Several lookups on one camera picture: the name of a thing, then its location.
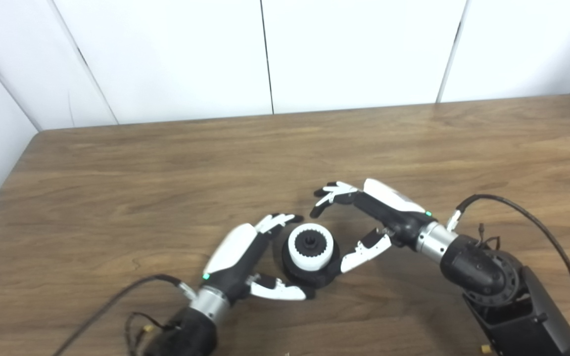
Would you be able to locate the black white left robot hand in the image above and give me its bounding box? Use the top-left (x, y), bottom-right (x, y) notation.
top-left (202, 213), bottom-right (315, 302)

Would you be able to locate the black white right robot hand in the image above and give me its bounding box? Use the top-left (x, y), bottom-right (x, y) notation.
top-left (310, 178), bottom-right (436, 273)

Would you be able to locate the white toothed ring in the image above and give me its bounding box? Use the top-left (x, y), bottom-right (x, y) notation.
top-left (288, 223), bottom-right (334, 271)

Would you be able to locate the round black stepped part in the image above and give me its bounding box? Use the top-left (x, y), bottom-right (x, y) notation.
top-left (281, 237), bottom-right (341, 289)

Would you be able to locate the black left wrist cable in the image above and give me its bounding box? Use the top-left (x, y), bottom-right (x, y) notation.
top-left (52, 274), bottom-right (196, 356)

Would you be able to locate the thin right arm wire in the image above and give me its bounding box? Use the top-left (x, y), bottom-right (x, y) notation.
top-left (478, 223), bottom-right (501, 250)

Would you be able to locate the thin arm wire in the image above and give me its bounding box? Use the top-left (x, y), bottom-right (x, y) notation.
top-left (478, 223), bottom-right (501, 250)
top-left (126, 311), bottom-right (172, 354)

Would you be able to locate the thin left arm wire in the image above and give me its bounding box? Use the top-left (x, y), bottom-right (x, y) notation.
top-left (126, 311), bottom-right (172, 354)

